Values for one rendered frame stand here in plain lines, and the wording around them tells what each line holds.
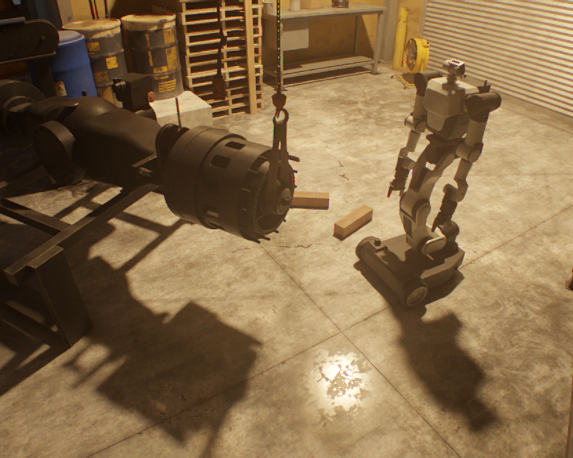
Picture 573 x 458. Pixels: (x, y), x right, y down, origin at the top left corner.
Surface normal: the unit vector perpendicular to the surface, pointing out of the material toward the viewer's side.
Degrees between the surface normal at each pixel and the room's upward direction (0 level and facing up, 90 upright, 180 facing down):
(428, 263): 0
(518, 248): 0
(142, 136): 27
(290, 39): 90
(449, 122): 98
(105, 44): 90
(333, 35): 90
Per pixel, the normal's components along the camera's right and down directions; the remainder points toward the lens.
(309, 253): 0.00, -0.81
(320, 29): 0.53, 0.50
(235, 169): -0.31, -0.37
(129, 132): 0.39, -0.58
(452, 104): -0.33, 0.48
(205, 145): -0.18, -0.59
